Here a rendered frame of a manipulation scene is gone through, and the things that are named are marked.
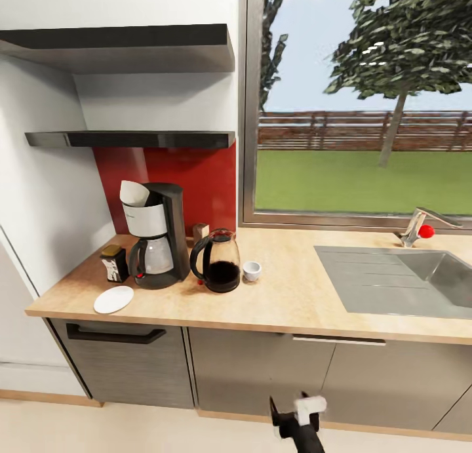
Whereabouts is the electric kettle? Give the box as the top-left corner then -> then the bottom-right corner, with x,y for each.
189,228 -> 241,293

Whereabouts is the coffee cup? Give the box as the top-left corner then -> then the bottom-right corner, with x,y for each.
243,262 -> 262,281

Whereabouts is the saucer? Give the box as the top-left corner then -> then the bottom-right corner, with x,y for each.
94,286 -> 134,313

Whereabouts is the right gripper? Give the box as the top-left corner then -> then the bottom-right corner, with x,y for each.
269,392 -> 325,453

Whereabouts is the paper coffee filter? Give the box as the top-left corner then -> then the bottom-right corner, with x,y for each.
120,181 -> 149,207

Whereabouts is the bottle of coffee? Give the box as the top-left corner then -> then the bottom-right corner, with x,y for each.
100,245 -> 130,284

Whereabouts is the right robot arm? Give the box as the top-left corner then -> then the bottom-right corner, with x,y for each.
269,392 -> 327,453

